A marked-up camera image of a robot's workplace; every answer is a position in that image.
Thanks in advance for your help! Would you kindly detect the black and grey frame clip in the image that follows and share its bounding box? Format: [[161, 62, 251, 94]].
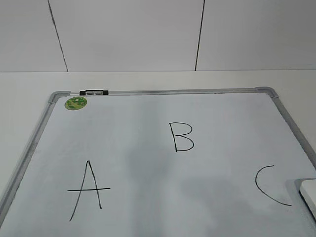
[[79, 90, 109, 96]]

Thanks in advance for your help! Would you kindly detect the white board with grey frame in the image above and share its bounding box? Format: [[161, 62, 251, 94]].
[[0, 87, 316, 237]]

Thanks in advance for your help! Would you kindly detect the round green sticker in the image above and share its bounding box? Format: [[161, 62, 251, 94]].
[[65, 96, 87, 111]]

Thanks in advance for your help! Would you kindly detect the white board eraser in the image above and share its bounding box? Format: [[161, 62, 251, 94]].
[[299, 179, 316, 219]]

